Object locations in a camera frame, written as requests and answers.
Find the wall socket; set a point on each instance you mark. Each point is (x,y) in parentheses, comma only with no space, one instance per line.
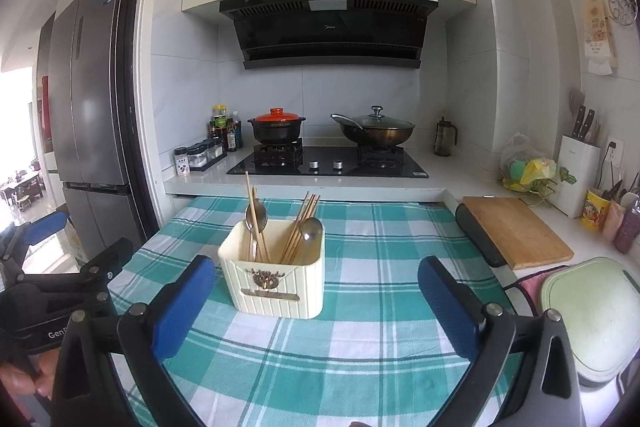
(613,152)

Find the oil bottle green label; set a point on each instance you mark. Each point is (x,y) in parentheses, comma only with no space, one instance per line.
(218,122)

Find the black range hood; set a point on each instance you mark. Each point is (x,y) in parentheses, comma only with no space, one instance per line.
(330,27)

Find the dark wok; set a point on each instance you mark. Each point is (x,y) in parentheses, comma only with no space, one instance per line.
(372,136)

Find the wooden cutting board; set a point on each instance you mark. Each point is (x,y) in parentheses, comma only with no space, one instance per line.
(525,232)

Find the person's left hand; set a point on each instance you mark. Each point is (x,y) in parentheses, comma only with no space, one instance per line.
(25,382)

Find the row of glass spice jars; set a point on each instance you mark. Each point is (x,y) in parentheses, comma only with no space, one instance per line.
(207,154)

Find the black door frame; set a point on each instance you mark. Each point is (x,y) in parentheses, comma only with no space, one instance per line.
(132,82)

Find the teal checked tablecloth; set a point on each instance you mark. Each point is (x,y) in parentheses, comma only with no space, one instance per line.
(350,357)

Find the purple bottle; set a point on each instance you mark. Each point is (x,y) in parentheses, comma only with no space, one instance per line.
(629,227)

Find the grey refrigerator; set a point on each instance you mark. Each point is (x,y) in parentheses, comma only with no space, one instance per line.
(95,107)

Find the cream ribbed utensil holder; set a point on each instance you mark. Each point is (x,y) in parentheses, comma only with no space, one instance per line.
(272,287)

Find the black clay pot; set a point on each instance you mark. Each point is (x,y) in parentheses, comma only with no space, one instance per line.
(276,132)

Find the red wall hanging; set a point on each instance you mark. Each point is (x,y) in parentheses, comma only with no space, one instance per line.
(45,114)

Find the white knife block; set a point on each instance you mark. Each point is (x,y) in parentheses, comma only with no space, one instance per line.
(577,177)

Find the steel spoon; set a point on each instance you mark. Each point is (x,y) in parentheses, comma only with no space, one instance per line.
(311,229)
(256,214)

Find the black gas cooktop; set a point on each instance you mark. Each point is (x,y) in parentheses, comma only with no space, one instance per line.
(330,164)

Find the plastic bag with sponges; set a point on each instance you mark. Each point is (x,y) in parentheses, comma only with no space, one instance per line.
(527,167)

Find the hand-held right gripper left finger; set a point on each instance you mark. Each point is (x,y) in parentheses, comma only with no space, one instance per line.
(184,309)

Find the pink cloth black trim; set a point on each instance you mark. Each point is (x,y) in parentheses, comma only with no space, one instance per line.
(530,289)

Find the pale green cutting board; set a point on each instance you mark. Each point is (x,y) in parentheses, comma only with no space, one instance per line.
(595,317)

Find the orange pot lid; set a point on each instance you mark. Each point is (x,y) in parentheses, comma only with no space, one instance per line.
(276,114)

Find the person's right hand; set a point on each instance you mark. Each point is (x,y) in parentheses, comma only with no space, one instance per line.
(361,424)

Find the labelled spice jar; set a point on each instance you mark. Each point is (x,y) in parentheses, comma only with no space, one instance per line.
(182,163)

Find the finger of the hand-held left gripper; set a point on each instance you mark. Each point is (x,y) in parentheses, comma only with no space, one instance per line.
(45,227)
(112,257)

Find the glass pitcher dark frame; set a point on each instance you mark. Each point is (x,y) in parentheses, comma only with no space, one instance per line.
(445,134)

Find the glass wok lid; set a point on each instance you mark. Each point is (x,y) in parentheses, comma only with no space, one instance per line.
(375,121)

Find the dark sauce bottle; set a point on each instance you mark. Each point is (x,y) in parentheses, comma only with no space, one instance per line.
(234,132)

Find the dark wooden dining furniture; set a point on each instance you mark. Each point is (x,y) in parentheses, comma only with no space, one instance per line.
(20,191)

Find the yellow printed cup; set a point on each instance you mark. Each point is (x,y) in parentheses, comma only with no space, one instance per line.
(596,209)

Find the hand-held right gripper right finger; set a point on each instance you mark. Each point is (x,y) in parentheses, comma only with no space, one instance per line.
(447,312)

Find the hanging wall calendar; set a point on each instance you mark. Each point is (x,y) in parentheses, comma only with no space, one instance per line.
(598,32)

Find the bunch of wooden chopsticks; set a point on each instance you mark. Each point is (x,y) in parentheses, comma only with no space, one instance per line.
(300,222)

